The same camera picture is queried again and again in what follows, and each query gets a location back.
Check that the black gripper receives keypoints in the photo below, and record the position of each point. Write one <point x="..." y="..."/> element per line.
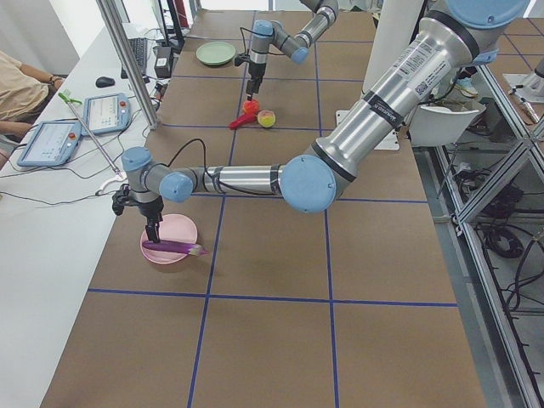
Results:
<point x="256" y="70"/>
<point x="151" y="208"/>

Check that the red pomegranate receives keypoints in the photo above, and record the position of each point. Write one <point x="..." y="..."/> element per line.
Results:
<point x="251" y="106"/>

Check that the purple eggplant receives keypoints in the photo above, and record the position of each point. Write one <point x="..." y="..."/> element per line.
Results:
<point x="192" y="249"/>

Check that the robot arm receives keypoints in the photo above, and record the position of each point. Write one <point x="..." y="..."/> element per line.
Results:
<point x="267" y="33"/>
<point x="452" y="34"/>

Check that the pink plate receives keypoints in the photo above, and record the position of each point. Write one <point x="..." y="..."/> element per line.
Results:
<point x="173" y="227"/>

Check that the red chili pepper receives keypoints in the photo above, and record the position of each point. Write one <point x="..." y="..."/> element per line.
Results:
<point x="245" y="119"/>

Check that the peach fruit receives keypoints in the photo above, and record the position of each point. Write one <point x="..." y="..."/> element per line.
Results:
<point x="266" y="118"/>

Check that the green plate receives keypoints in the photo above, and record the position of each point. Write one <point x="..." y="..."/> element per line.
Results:
<point x="215" y="53"/>

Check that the black power adapter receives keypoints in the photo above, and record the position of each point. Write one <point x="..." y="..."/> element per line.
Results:
<point x="164" y="62"/>

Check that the black keyboard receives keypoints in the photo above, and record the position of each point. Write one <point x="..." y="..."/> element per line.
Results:
<point x="139" y="48"/>

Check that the far teach pendant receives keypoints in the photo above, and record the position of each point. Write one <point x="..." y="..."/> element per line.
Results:
<point x="107" y="113"/>

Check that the teach pendant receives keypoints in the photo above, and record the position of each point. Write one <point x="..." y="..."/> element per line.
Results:
<point x="52" y="144"/>
<point x="107" y="113"/>

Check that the near teach pendant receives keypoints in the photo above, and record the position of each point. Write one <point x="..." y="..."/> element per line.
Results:
<point x="52" y="144"/>

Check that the black computer mouse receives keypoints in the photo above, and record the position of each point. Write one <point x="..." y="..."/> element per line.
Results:
<point x="105" y="82"/>

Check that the metal rod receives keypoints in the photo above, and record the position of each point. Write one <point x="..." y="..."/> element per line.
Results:
<point x="65" y="96"/>

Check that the seated person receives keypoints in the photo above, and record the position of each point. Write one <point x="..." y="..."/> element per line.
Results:
<point x="25" y="92"/>

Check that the aluminium frame post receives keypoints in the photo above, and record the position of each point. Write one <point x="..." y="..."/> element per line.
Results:
<point x="114" y="26"/>

